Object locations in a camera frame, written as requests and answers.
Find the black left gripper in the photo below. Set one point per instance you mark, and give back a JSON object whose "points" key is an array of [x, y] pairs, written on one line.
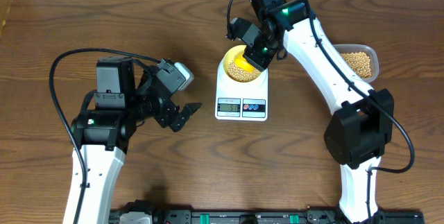
{"points": [[164, 116]]}

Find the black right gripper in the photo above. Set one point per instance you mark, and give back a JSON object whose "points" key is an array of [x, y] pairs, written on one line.
{"points": [[252, 57]]}

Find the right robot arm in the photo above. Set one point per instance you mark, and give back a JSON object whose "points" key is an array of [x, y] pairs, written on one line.
{"points": [[361, 124]]}

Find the soybeans in yellow bowl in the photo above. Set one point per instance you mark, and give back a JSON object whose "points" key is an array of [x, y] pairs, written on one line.
{"points": [[241, 75]]}

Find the clear plastic container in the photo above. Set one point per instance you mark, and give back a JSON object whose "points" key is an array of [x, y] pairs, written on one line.
{"points": [[374, 63]]}

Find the white digital kitchen scale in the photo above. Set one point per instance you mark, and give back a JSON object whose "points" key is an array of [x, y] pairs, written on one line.
{"points": [[237, 101]]}

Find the yellow scoop cup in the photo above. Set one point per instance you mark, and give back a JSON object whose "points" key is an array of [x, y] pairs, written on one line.
{"points": [[242, 63]]}

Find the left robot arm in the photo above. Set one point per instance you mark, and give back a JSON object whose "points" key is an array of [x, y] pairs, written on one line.
{"points": [[101, 139]]}

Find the yellow bowl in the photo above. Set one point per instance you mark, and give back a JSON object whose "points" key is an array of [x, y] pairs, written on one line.
{"points": [[229, 56]]}

